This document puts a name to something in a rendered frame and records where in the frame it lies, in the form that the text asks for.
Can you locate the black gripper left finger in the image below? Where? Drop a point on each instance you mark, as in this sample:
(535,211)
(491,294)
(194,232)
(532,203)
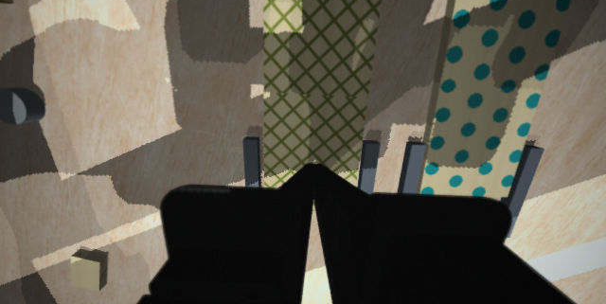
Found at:
(246,218)

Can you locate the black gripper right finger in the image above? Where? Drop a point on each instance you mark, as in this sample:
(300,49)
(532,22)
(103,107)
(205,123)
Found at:
(354,228)

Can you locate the cream polka-dot strip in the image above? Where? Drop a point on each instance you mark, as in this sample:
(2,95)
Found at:
(493,59)

